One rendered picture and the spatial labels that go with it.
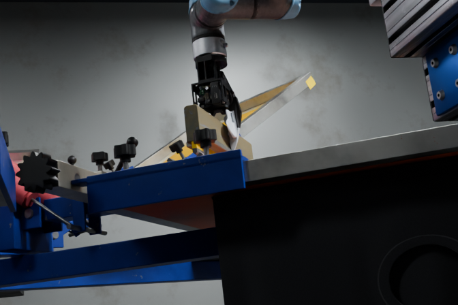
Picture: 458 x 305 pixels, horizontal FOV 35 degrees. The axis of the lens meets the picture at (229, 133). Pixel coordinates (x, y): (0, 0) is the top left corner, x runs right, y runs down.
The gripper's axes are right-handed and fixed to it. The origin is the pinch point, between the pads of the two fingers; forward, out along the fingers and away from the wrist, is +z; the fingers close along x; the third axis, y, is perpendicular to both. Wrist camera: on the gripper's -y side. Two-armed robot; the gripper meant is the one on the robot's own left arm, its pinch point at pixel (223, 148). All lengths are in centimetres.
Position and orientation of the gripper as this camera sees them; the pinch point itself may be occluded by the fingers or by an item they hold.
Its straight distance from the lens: 159.7
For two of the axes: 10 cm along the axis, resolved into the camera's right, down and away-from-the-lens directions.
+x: 9.5, -1.8, -2.7
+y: -3.1, -2.1, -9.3
